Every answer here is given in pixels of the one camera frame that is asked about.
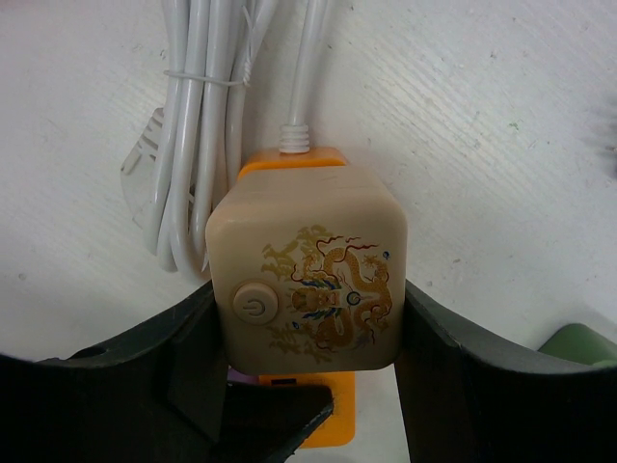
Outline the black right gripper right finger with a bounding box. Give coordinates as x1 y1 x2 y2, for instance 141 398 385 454
395 283 616 462

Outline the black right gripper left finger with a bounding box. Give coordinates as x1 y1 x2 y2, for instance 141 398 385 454
1 285 227 462

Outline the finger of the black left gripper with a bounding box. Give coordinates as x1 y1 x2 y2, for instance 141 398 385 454
211 382 334 463

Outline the purple socket adapter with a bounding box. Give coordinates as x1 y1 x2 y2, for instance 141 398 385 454
227 367 259 385

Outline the green power strip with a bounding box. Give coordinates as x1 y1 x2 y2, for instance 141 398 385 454
538 323 617 368

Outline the beige cube socket adapter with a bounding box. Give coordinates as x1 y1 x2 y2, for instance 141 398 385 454
205 165 408 375

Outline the white bundled cable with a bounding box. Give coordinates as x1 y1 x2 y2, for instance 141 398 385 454
118 0 332 276

